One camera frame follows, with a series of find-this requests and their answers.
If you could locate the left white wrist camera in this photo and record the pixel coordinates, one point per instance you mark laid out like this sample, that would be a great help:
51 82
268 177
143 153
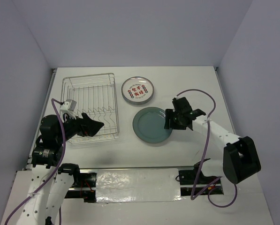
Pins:
68 107

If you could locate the white plate red characters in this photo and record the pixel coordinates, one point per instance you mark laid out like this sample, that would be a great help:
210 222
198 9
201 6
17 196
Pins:
137 90

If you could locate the black metal base rail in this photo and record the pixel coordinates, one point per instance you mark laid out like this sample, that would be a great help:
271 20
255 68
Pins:
85 188

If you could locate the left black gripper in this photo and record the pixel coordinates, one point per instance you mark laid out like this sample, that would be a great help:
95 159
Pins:
88 126

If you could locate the metal wire dish rack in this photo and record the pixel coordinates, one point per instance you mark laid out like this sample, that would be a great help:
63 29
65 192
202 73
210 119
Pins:
96 96

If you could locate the silver foil tape patch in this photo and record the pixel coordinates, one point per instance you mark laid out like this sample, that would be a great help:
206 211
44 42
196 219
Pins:
138 185

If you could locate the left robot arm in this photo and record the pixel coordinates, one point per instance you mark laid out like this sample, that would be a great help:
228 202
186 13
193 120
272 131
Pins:
51 179

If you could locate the dark green plate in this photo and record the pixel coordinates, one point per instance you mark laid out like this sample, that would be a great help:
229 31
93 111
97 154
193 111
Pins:
149 125

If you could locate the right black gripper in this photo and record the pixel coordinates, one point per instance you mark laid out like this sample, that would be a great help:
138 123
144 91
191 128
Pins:
169 114

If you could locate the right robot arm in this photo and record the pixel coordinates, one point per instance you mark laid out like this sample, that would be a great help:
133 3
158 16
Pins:
239 154

